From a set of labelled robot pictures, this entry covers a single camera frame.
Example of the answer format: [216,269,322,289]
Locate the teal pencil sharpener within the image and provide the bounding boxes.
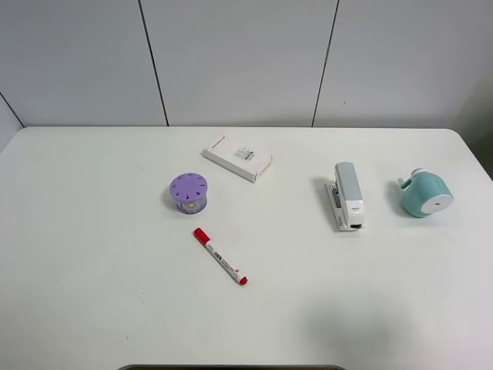
[397,168,454,218]

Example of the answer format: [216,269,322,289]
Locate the white grey stapler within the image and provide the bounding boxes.
[325,162,366,231]

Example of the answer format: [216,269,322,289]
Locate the white flat cardboard box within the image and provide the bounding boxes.
[201,136,273,183]

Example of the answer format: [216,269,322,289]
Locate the purple round container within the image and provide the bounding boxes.
[169,173,208,214]

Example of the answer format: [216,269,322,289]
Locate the red whiteboard marker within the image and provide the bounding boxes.
[193,228,248,286]

